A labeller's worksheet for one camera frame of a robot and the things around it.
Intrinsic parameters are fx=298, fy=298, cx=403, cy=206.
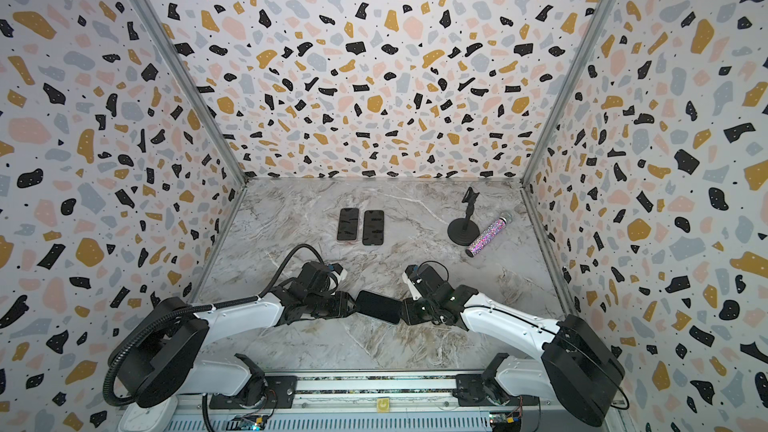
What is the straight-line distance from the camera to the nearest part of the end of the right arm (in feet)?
1.99

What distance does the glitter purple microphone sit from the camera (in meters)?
1.02

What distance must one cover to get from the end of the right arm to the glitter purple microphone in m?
0.33
